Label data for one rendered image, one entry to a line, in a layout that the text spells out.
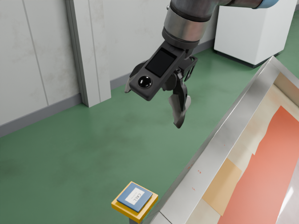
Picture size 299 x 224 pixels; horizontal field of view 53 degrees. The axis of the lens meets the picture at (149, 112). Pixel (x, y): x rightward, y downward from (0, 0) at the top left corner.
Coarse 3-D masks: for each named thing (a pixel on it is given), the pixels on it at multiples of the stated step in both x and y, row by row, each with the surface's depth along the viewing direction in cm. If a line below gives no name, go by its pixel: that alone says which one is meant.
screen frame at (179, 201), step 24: (264, 72) 68; (288, 72) 73; (240, 96) 62; (264, 96) 63; (288, 96) 74; (240, 120) 55; (216, 144) 49; (192, 168) 44; (216, 168) 46; (168, 192) 42; (192, 192) 41; (168, 216) 38
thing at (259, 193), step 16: (256, 160) 56; (256, 176) 54; (272, 176) 56; (240, 192) 50; (256, 192) 52; (272, 192) 54; (288, 192) 56; (240, 208) 48; (256, 208) 50; (272, 208) 52; (288, 208) 53
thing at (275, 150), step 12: (276, 120) 66; (288, 120) 69; (276, 132) 64; (288, 132) 66; (264, 144) 60; (276, 144) 62; (288, 144) 64; (264, 156) 58; (276, 156) 60; (288, 156) 61; (276, 168) 58; (288, 168) 59; (288, 180) 57
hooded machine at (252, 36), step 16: (288, 0) 377; (224, 16) 400; (240, 16) 382; (256, 16) 366; (272, 16) 367; (288, 16) 397; (224, 32) 410; (240, 32) 392; (256, 32) 374; (272, 32) 386; (224, 48) 421; (240, 48) 401; (256, 48) 383; (272, 48) 408; (256, 64) 406
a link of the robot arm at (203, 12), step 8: (176, 0) 48; (184, 0) 47; (192, 0) 47; (200, 0) 47; (208, 0) 47; (216, 0) 48; (224, 0) 48; (176, 8) 49; (184, 8) 48; (192, 8) 48; (200, 8) 48; (208, 8) 48; (184, 16) 49; (192, 16) 49; (200, 16) 49; (208, 16) 50
